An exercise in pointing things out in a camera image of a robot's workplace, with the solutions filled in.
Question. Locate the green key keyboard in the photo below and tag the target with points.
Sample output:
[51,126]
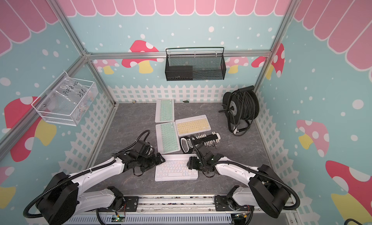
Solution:
[167,138]
[164,111]

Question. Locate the clear wire wall basket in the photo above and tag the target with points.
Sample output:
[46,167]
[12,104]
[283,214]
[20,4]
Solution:
[47,107]

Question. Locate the plastic bag in basket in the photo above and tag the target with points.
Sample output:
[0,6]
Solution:
[69,93]

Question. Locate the black cable reel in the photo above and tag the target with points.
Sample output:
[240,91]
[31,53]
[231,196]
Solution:
[241,107]

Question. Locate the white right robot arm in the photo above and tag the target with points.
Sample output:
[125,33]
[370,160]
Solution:
[264,188]

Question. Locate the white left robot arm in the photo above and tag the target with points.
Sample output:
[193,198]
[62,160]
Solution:
[68,195]

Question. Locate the yellow key white keyboard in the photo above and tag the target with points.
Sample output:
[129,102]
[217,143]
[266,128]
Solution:
[192,125]

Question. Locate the black wire mesh basket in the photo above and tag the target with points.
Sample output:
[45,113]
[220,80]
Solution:
[208,62]

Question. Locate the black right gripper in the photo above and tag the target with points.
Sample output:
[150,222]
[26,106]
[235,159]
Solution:
[200,164]

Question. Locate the black box in basket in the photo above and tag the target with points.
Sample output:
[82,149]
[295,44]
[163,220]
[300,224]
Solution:
[179,73]

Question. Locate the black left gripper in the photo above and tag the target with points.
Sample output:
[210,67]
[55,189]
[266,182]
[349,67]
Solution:
[155,162]

